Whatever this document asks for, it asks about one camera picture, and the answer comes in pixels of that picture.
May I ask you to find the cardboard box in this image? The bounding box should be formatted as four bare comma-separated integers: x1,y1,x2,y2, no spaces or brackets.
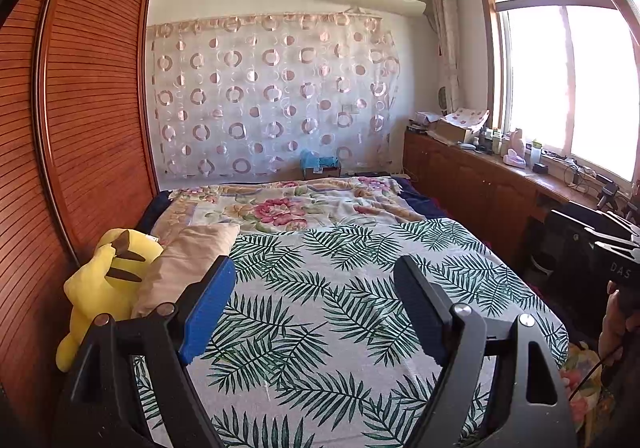
434,118,474,145

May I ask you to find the floral cloth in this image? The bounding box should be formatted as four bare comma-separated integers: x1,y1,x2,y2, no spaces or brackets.
559,342,607,435

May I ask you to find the low wooden cabinet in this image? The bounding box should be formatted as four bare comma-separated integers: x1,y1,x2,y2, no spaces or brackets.
402,129,640,281

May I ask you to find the brown slatted wooden wardrobe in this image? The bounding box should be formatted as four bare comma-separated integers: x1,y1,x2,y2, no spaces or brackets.
0,0,161,448

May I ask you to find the window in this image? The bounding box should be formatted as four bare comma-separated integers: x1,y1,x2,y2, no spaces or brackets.
476,0,640,185

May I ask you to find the leaf print bed sheet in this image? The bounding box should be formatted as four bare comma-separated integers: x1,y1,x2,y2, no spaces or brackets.
129,217,572,448

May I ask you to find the group of small bottles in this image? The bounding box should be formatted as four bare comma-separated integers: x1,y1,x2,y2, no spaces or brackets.
477,127,504,153

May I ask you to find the white patterned window drape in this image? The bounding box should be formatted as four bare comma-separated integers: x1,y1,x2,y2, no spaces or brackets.
427,0,464,115

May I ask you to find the sheer circle-patterned curtain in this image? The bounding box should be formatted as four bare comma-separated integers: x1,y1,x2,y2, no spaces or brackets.
145,12,404,180

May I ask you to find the grey waste bin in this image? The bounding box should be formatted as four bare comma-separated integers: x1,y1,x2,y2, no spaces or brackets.
529,220,556,275

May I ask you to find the person's right hand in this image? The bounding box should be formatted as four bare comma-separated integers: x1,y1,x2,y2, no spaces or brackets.
598,279,640,370

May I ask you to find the yellow plush toy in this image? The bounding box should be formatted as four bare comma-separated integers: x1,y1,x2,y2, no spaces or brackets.
54,227,166,373

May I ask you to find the beige printed t-shirt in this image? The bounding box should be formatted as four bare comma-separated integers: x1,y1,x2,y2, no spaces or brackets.
130,223,241,320

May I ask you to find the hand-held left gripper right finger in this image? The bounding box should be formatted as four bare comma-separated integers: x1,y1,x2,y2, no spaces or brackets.
393,253,577,448

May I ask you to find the black mini tripod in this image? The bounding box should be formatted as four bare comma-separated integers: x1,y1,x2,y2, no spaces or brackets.
597,181,621,212

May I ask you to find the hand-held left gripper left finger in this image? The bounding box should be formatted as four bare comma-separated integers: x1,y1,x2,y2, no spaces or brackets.
60,255,237,448

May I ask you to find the tangle of cables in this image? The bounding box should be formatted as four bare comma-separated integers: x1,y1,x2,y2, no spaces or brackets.
564,160,602,190

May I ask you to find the blue box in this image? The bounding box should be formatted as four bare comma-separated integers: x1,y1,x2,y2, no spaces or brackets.
299,149,342,179

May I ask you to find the stack of papers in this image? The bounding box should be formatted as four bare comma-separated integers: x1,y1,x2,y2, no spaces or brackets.
407,112,441,134

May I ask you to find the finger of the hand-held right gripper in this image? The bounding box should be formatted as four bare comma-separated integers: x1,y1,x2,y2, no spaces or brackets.
594,239,640,260
548,209,640,249

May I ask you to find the floral blanket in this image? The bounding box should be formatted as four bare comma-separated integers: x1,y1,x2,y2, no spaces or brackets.
149,176,427,235

